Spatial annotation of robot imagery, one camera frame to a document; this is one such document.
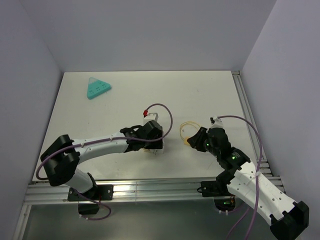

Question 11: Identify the yellow charger with cable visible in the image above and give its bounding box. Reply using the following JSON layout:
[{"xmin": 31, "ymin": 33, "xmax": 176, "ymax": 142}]
[{"xmin": 183, "ymin": 138, "xmax": 190, "ymax": 146}]

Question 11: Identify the white cube socket adapter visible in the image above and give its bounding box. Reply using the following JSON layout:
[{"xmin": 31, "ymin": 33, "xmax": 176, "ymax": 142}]
[{"xmin": 143, "ymin": 140, "xmax": 165, "ymax": 155}]

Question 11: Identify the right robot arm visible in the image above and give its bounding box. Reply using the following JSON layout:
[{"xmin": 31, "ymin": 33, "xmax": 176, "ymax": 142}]
[{"xmin": 187, "ymin": 127, "xmax": 309, "ymax": 240}]

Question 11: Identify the teal triangular sheet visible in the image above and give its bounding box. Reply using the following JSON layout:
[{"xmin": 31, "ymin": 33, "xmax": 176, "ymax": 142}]
[{"xmin": 86, "ymin": 77, "xmax": 112, "ymax": 100}]

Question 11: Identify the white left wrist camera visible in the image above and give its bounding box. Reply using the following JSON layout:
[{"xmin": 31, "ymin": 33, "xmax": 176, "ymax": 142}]
[{"xmin": 142, "ymin": 109, "xmax": 159, "ymax": 125}]

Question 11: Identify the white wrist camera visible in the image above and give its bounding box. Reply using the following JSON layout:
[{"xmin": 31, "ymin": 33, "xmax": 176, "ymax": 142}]
[
  {"xmin": 142, "ymin": 109, "xmax": 159, "ymax": 125},
  {"xmin": 210, "ymin": 116, "xmax": 224, "ymax": 129}
]

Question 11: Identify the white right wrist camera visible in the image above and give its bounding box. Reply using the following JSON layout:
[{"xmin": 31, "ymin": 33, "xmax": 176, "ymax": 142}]
[{"xmin": 210, "ymin": 116, "xmax": 224, "ymax": 129}]

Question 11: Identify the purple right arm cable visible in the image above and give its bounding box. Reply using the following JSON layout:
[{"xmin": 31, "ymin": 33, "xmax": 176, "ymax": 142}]
[{"xmin": 217, "ymin": 114, "xmax": 263, "ymax": 240}]

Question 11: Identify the aluminium table frame rail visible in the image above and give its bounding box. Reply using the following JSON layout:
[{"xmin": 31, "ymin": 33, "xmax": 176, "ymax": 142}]
[{"xmin": 12, "ymin": 71, "xmax": 285, "ymax": 240}]

